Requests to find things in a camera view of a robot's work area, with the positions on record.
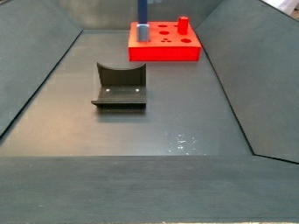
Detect dark blue tall block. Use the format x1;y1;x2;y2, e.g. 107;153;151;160
138;0;147;24

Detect red notched peg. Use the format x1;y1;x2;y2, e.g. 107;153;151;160
178;16;190;35

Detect red peg board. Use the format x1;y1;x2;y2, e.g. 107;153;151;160
128;21;202;61

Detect grey-blue notched block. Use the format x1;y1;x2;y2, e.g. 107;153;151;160
136;24;150;42

